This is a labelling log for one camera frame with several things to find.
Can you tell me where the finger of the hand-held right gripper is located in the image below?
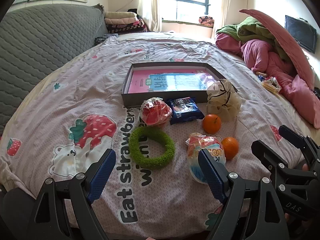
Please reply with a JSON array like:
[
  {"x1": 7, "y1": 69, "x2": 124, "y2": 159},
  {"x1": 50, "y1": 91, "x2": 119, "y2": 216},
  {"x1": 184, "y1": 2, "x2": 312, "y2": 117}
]
[
  {"x1": 278, "y1": 124, "x2": 320, "y2": 160},
  {"x1": 251, "y1": 139, "x2": 318, "y2": 183}
]

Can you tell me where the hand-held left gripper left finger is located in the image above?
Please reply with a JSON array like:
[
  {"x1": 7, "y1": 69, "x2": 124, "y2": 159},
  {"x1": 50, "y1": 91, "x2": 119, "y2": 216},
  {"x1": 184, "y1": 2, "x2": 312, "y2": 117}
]
[{"x1": 27, "y1": 149, "x2": 117, "y2": 240}]

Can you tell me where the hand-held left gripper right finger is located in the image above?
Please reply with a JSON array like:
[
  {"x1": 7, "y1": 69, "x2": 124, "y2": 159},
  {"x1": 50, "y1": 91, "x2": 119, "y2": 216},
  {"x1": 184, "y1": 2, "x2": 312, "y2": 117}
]
[{"x1": 197, "y1": 149, "x2": 290, "y2": 240}]

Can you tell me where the red and blue snack bag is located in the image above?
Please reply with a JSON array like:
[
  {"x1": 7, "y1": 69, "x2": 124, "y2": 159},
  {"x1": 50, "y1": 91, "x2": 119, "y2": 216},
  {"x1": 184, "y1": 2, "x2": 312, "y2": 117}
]
[{"x1": 185, "y1": 132, "x2": 227, "y2": 184}]

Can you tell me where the green fuzzy ring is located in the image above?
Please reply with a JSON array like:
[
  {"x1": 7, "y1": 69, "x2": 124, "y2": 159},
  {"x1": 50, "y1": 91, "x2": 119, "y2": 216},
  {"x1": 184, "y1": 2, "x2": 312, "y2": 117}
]
[{"x1": 129, "y1": 126, "x2": 175, "y2": 170}]

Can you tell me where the orange with stem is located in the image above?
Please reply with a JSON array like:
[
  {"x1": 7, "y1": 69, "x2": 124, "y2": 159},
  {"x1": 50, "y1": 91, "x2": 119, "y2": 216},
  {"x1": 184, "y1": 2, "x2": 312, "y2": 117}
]
[{"x1": 202, "y1": 114, "x2": 222, "y2": 134}]

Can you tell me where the beige mesh drawstring pouch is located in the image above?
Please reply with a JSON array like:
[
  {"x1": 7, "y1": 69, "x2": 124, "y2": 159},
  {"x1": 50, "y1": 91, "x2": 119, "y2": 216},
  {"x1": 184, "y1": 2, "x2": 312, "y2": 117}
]
[{"x1": 206, "y1": 79, "x2": 242, "y2": 122}]

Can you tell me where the dark blue snack packet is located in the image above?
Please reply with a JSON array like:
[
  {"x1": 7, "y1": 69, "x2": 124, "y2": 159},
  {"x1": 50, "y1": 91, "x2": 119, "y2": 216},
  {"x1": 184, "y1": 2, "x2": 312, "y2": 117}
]
[{"x1": 166, "y1": 97, "x2": 205, "y2": 125}]

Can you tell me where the red snack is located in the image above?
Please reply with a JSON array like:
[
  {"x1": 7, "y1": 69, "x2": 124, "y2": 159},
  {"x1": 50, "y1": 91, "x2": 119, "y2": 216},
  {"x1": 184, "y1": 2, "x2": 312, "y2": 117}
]
[{"x1": 140, "y1": 97, "x2": 173, "y2": 128}]

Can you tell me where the grey shallow cardboard box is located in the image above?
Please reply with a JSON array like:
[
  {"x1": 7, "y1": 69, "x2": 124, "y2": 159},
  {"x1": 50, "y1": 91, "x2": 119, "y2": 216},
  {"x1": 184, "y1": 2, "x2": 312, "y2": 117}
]
[{"x1": 121, "y1": 61, "x2": 238, "y2": 108}]

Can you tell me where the clear bag of yellow snacks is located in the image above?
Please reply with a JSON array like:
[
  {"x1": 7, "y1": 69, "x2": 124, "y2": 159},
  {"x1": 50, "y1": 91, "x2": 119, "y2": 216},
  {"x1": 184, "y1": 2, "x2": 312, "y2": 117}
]
[{"x1": 261, "y1": 76, "x2": 282, "y2": 93}]

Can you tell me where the pink quilt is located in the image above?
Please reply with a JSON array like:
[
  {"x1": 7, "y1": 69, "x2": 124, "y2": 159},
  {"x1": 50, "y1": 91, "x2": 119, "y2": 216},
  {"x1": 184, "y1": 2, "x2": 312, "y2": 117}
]
[{"x1": 215, "y1": 32, "x2": 320, "y2": 129}]

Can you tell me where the strawberry printed bedsheet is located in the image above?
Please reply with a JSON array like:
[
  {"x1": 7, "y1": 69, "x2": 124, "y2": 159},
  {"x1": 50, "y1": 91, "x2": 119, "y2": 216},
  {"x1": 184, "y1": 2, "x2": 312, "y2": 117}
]
[{"x1": 0, "y1": 32, "x2": 320, "y2": 235}]

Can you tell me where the pink quilted pad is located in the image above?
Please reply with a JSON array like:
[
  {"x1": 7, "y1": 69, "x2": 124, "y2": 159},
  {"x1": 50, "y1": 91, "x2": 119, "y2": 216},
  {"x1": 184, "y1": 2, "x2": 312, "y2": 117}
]
[{"x1": 239, "y1": 9, "x2": 315, "y2": 90}]

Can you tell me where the black television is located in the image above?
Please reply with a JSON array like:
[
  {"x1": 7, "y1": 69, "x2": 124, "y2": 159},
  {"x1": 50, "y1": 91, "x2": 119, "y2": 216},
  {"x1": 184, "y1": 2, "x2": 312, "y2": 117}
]
[{"x1": 284, "y1": 15, "x2": 318, "y2": 54}]

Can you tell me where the pink and blue book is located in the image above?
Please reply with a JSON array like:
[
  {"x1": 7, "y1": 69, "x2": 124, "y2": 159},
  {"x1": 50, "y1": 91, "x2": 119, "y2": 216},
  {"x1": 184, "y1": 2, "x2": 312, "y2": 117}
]
[{"x1": 129, "y1": 69, "x2": 220, "y2": 93}]

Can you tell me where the green blanket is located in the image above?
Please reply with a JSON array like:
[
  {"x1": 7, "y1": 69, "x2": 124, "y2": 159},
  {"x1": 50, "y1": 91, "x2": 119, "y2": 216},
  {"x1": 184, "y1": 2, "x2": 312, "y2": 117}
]
[{"x1": 216, "y1": 17, "x2": 290, "y2": 62}]

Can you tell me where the dark cloth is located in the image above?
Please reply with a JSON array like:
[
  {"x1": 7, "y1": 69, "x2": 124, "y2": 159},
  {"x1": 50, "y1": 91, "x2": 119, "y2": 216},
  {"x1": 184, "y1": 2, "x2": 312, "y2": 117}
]
[{"x1": 95, "y1": 34, "x2": 117, "y2": 46}]

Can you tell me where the grey quilted headboard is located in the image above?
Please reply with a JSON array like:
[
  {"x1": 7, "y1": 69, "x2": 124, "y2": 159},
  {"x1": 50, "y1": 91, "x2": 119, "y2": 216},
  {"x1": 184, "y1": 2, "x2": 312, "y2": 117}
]
[{"x1": 0, "y1": 5, "x2": 109, "y2": 130}]

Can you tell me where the floral bag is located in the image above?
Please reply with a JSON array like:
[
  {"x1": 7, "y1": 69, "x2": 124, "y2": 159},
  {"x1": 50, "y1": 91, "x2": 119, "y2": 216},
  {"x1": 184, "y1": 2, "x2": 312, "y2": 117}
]
[{"x1": 199, "y1": 16, "x2": 215, "y2": 27}]

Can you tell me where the cream curtain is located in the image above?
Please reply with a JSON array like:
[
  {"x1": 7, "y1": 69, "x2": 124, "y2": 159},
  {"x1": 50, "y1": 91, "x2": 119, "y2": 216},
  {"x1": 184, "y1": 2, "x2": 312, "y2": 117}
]
[
  {"x1": 211, "y1": 0, "x2": 234, "y2": 38},
  {"x1": 137, "y1": 0, "x2": 163, "y2": 32}
]

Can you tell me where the dark patterned folded blanket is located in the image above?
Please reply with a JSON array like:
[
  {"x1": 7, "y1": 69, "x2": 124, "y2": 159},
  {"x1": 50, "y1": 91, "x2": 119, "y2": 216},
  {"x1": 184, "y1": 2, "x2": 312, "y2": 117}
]
[{"x1": 106, "y1": 21, "x2": 147, "y2": 34}]

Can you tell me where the cream folded blanket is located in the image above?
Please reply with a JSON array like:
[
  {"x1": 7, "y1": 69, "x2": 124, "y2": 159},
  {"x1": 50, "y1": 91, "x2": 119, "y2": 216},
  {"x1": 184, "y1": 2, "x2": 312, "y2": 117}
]
[{"x1": 104, "y1": 11, "x2": 137, "y2": 19}]

